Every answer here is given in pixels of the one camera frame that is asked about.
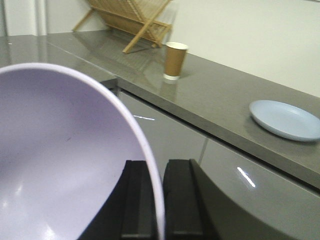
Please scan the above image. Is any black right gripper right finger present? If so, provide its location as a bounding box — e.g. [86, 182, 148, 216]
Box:
[163, 159, 287, 240]

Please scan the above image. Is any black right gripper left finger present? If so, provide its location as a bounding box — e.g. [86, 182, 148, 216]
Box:
[79, 160, 158, 240]

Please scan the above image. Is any purple plastic bowl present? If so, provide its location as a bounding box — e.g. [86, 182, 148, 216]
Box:
[0, 63, 165, 240]

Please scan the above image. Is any brown paper cup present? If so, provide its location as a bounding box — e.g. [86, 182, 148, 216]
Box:
[163, 41, 189, 81]

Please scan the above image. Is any light blue plastic plate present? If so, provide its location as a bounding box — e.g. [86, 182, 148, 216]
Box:
[249, 100, 320, 142]

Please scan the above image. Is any grey cabinet door left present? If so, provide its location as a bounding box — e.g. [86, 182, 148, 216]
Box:
[117, 89, 209, 166]

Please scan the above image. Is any grey cabinet door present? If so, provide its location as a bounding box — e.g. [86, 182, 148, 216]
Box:
[200, 139, 320, 240]
[117, 89, 209, 166]

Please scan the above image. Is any wooden dish rack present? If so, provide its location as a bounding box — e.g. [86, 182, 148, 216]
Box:
[72, 0, 172, 54]

